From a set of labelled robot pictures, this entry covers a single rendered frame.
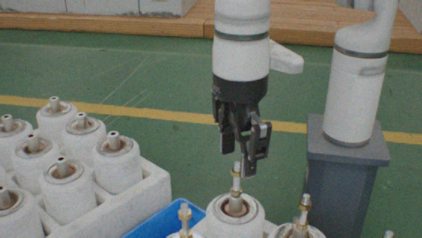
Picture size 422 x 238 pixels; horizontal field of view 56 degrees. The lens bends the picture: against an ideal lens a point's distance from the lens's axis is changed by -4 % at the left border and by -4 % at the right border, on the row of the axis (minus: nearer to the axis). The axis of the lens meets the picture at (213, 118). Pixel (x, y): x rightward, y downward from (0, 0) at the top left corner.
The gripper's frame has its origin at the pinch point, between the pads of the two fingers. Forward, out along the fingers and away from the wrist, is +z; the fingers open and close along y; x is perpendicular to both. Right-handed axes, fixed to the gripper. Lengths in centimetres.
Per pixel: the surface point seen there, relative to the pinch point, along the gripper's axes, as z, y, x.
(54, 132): 14, -44, -25
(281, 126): 35, -55, 46
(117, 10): 24, -186, 21
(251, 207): 9.9, 1.1, 2.2
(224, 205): 10.0, -1.2, -1.5
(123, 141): 10.0, -27.3, -11.8
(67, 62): 35, -146, -13
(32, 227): 14.5, -13.8, -31.8
